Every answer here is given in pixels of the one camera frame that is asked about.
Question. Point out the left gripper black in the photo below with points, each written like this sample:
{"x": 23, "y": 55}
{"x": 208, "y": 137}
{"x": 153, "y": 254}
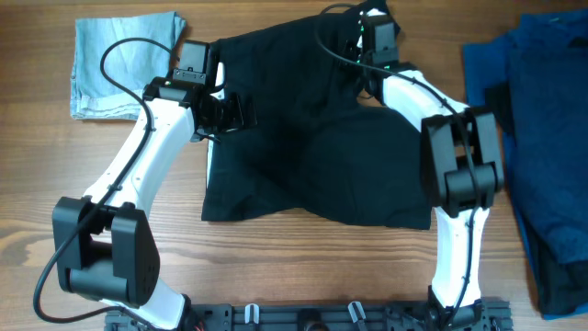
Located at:
{"x": 236, "y": 120}

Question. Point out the black shorts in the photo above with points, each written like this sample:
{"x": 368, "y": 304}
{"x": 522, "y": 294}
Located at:
{"x": 314, "y": 146}

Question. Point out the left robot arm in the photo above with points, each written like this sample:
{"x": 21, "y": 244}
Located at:
{"x": 104, "y": 246}

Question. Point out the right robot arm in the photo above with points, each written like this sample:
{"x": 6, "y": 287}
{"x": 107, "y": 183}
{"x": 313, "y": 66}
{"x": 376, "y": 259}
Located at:
{"x": 461, "y": 171}

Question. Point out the folded light blue jeans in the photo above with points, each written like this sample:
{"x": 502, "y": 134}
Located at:
{"x": 137, "y": 50}

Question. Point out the blue t-shirt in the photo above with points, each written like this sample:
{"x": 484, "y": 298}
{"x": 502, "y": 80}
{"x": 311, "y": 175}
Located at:
{"x": 544, "y": 61}

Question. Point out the black garment under t-shirt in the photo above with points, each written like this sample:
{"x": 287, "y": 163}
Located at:
{"x": 560, "y": 291}

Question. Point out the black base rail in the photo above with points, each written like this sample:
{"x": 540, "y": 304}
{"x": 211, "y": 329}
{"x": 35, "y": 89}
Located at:
{"x": 394, "y": 316}

